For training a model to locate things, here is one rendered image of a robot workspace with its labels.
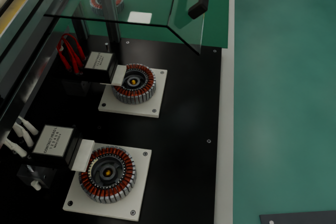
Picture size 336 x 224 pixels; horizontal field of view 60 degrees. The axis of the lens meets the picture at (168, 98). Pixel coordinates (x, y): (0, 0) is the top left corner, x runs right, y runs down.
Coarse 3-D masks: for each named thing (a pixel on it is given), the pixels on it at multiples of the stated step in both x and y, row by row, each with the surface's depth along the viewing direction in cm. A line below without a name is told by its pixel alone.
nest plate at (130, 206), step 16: (96, 144) 65; (144, 160) 63; (96, 176) 61; (144, 176) 61; (80, 192) 59; (128, 192) 59; (64, 208) 57; (80, 208) 57; (96, 208) 57; (112, 208) 57; (128, 208) 57
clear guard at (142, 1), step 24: (72, 0) 50; (96, 0) 50; (120, 0) 50; (144, 0) 50; (168, 0) 50; (192, 0) 55; (144, 24) 47; (168, 24) 46; (192, 24) 52; (192, 48) 49
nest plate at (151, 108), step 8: (160, 72) 78; (160, 80) 76; (160, 88) 75; (104, 96) 73; (112, 96) 73; (152, 96) 73; (160, 96) 73; (104, 104) 72; (112, 104) 72; (120, 104) 72; (128, 104) 72; (136, 104) 72; (144, 104) 72; (152, 104) 72; (160, 104) 72; (112, 112) 72; (120, 112) 71; (128, 112) 71; (136, 112) 70; (144, 112) 70; (152, 112) 70
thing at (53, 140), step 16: (48, 128) 51; (64, 128) 51; (48, 144) 50; (64, 144) 50; (80, 144) 54; (0, 160) 52; (16, 160) 50; (32, 160) 50; (48, 160) 49; (64, 160) 48; (80, 160) 52
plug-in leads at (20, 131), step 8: (24, 120) 50; (16, 128) 51; (32, 128) 52; (24, 136) 49; (8, 144) 50; (16, 144) 48; (32, 144) 51; (0, 152) 51; (16, 152) 49; (24, 152) 50
